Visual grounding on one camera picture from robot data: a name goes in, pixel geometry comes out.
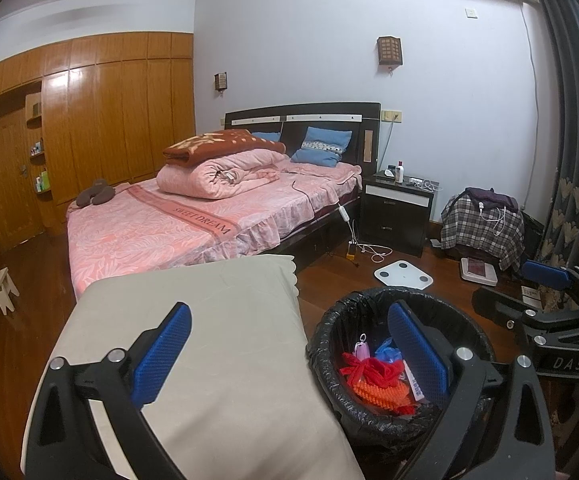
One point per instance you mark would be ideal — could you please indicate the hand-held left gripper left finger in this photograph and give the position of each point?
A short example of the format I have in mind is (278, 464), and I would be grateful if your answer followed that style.
(164, 350)

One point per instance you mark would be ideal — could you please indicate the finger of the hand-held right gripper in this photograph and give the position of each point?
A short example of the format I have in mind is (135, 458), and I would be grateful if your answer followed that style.
(549, 276)
(497, 306)

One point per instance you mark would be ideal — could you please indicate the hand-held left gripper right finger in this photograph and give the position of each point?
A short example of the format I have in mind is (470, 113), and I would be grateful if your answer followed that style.
(417, 350)

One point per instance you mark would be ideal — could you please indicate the white blue tissue box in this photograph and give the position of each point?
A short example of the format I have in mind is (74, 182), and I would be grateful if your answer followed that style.
(414, 385)

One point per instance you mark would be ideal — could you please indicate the red cloth strip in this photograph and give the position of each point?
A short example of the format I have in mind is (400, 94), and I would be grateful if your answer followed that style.
(369, 367)

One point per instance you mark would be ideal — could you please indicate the small pink bottle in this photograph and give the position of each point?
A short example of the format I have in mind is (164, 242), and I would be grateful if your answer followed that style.
(361, 349)

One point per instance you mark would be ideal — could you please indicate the orange foam mesh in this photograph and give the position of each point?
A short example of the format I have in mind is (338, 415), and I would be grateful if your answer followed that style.
(379, 395)

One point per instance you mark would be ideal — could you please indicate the bin with black liner bag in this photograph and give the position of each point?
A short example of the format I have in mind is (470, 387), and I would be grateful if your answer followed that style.
(334, 410)

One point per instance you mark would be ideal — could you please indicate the small white carton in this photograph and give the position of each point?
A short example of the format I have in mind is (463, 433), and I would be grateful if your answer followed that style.
(530, 294)

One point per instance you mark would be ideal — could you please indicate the white scale with red panel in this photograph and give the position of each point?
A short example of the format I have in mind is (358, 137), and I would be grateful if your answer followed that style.
(477, 270)

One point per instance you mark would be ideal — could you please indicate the black bag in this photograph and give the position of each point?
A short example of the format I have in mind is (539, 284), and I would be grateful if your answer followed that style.
(533, 235)

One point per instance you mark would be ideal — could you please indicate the white body scale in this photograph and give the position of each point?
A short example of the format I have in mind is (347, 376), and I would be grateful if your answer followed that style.
(402, 275)

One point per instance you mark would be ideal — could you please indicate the purple garment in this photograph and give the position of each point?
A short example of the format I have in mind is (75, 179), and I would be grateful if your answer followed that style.
(487, 195)

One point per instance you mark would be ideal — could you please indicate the yellow floor adapter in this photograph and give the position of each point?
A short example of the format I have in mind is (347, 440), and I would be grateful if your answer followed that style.
(352, 251)

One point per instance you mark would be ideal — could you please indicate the pink bedspread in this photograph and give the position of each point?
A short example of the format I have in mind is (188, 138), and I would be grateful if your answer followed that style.
(169, 225)

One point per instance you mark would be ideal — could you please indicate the black and white nightstand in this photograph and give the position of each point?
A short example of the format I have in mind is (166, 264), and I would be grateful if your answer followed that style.
(394, 215)

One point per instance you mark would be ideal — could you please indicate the white power strip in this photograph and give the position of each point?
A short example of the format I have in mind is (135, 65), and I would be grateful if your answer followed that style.
(415, 180)

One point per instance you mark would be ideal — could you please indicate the white bottle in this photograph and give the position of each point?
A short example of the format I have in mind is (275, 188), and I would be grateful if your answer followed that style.
(399, 172)

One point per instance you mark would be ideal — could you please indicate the grey neck pillow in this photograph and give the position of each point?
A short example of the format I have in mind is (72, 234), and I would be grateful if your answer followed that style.
(94, 192)

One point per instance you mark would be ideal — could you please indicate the small wooden stool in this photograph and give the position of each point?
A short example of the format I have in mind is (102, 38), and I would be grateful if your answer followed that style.
(3, 285)

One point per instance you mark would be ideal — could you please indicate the folded pink quilt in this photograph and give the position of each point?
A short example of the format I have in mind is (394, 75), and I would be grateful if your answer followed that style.
(219, 175)

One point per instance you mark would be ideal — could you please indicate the green bottle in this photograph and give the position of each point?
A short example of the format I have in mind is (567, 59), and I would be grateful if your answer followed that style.
(44, 180)

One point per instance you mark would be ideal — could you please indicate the brown patterned pillow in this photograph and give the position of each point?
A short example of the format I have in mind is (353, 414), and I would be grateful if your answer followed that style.
(219, 142)

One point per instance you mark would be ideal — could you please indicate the large blue pillow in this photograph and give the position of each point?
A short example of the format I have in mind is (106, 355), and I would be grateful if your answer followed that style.
(322, 135)

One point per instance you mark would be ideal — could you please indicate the small blue pillow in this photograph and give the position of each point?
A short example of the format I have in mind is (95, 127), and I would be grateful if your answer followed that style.
(267, 136)

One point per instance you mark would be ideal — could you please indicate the wooden wardrobe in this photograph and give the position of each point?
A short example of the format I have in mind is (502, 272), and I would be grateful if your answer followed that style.
(119, 110)

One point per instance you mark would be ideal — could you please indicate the dark wooden bed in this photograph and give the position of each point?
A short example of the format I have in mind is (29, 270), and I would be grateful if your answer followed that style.
(319, 110)

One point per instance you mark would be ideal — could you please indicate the cardboard box on shelf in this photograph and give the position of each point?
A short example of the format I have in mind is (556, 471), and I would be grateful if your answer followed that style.
(34, 109)

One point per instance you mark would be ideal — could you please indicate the white wall conduit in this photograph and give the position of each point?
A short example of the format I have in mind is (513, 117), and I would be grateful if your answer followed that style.
(534, 85)

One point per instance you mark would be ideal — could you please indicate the wall socket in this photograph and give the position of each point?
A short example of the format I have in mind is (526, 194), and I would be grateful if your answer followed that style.
(391, 115)

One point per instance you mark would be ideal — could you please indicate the small wall lamp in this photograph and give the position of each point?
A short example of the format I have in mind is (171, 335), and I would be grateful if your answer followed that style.
(220, 81)

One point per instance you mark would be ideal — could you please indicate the large brown wall lamp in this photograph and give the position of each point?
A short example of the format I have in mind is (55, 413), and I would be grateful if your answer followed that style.
(389, 50)

